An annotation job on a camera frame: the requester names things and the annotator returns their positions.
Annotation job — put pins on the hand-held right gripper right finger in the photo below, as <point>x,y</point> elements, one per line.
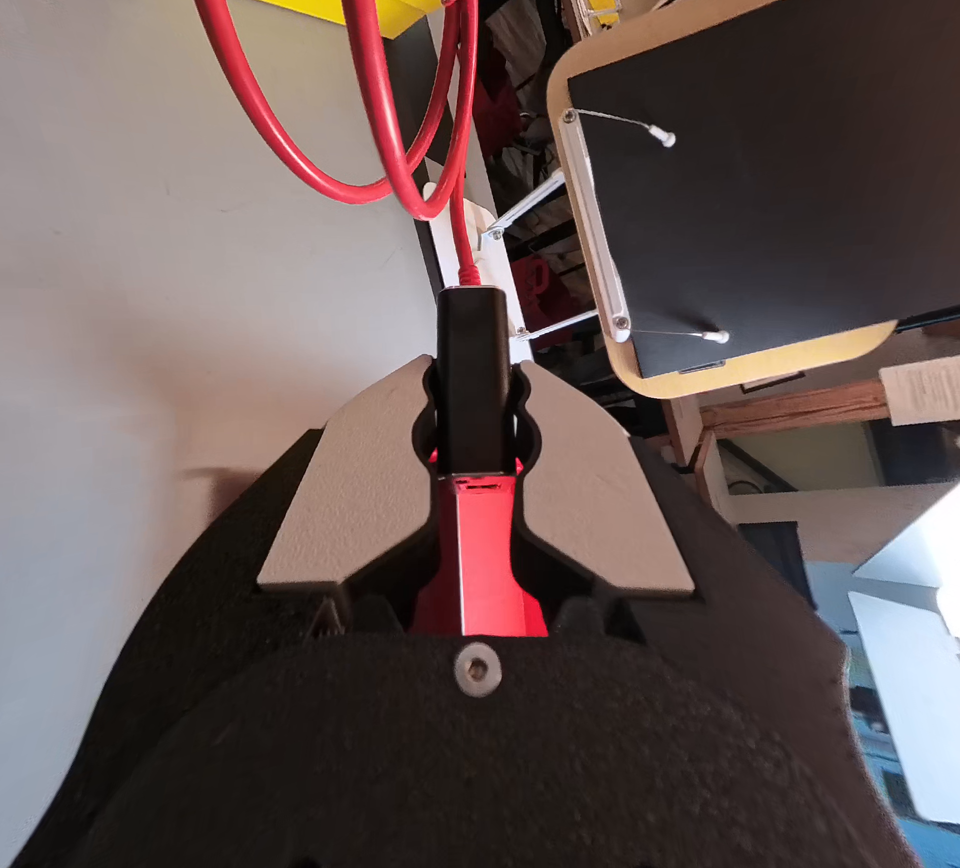
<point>600,501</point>

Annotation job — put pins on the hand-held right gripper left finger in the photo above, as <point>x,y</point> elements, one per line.
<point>360,493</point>

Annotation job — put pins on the black ethernet splitter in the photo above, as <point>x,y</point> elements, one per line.
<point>476,373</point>

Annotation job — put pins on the metal support strut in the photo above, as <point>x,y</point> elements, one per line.
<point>559,324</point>
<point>525,205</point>

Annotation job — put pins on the red floor basket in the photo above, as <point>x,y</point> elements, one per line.
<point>540,291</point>

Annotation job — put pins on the white paper notice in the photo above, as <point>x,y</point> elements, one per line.
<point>922,388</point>

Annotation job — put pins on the wooden support post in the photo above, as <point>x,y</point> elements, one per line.
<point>795,407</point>

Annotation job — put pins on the white metal rail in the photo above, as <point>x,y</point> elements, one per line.
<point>592,223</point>

